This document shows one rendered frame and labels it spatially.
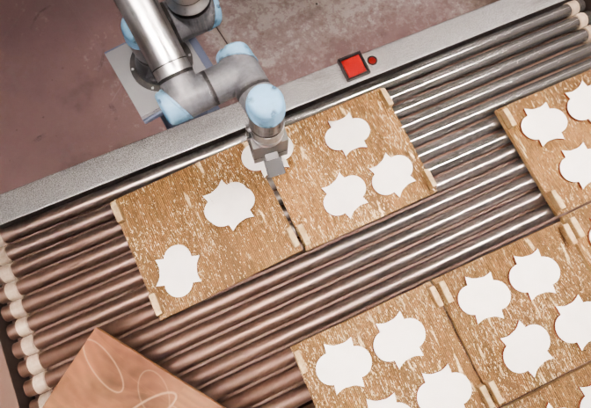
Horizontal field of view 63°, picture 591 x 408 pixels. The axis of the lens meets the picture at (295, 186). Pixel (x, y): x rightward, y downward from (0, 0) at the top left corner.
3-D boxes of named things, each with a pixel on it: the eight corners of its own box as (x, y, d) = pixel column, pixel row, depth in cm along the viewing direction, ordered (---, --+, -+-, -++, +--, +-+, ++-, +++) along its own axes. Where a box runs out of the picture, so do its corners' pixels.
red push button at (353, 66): (339, 62, 147) (340, 61, 146) (357, 56, 148) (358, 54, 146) (348, 79, 146) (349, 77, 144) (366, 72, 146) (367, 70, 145)
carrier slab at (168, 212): (112, 202, 132) (110, 201, 131) (247, 142, 139) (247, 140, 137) (161, 321, 125) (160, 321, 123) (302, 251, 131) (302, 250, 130)
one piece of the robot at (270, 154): (256, 166, 102) (259, 185, 118) (296, 155, 103) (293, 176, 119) (240, 116, 105) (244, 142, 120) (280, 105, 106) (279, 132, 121)
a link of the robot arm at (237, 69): (195, 55, 96) (221, 101, 93) (245, 32, 97) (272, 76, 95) (202, 74, 103) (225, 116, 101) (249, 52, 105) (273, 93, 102)
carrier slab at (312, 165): (254, 141, 139) (254, 139, 137) (380, 89, 145) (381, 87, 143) (305, 251, 131) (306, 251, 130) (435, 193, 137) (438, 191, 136)
